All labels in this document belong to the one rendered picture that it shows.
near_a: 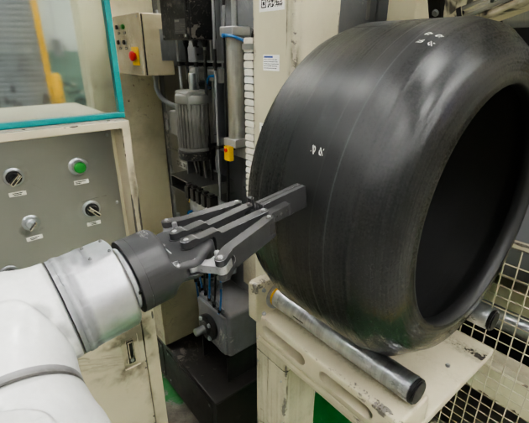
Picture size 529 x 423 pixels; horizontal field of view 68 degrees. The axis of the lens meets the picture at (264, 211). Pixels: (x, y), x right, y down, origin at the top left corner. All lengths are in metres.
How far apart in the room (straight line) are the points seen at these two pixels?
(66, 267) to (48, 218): 0.57
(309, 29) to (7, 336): 0.68
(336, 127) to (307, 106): 0.07
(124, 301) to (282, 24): 0.60
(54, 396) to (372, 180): 0.36
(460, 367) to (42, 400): 0.80
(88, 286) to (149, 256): 0.06
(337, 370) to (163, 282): 0.47
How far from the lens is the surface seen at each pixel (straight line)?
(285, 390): 1.16
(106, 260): 0.37
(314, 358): 0.80
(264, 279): 0.85
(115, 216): 0.98
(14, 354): 0.33
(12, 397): 0.31
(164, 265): 0.38
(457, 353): 0.98
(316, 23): 0.83
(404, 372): 0.72
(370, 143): 0.48
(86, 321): 0.36
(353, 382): 0.76
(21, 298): 0.36
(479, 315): 0.92
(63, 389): 0.31
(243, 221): 0.43
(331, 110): 0.53
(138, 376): 1.17
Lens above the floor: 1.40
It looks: 22 degrees down
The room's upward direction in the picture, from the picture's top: straight up
